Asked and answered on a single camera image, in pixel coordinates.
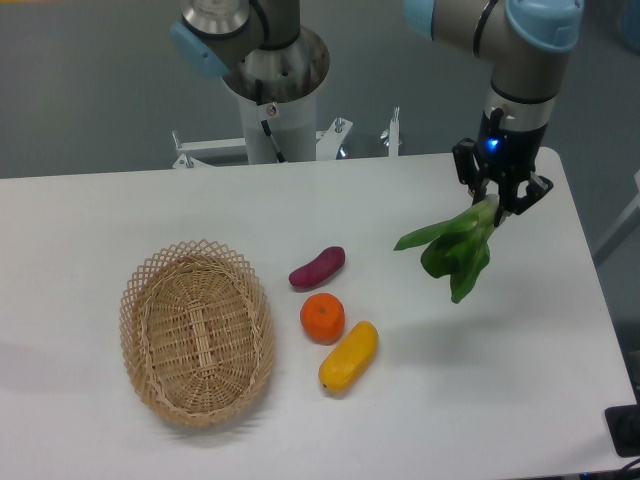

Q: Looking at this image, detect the yellow mango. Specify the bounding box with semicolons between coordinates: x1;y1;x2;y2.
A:
318;321;379;394

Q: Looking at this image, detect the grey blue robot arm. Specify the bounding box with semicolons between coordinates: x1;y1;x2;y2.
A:
170;1;584;221

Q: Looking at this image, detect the white frame bracket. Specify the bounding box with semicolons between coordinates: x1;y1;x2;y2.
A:
171;106;404;169

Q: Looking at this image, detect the woven wicker basket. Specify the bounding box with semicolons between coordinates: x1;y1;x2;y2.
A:
119;240;276;428

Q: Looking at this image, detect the green leafy vegetable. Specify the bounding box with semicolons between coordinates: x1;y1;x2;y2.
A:
394;194;499;304

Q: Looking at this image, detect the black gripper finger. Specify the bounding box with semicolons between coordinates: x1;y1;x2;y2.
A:
452;138;486;204
494;173;554;226

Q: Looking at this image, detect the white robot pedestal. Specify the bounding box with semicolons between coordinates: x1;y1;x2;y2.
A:
219;27;331;165

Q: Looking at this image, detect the black device at table edge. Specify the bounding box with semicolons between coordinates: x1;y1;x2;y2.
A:
604;404;639;458

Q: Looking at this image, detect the purple sweet potato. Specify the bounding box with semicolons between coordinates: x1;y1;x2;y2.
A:
288;246;346;290

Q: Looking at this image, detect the orange tangerine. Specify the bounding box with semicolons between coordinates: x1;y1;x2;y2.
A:
300;292;346;345

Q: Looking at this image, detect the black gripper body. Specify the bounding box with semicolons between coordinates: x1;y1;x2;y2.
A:
474;108;546;195

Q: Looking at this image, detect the white table leg right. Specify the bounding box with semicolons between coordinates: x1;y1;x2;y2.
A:
592;172;639;268

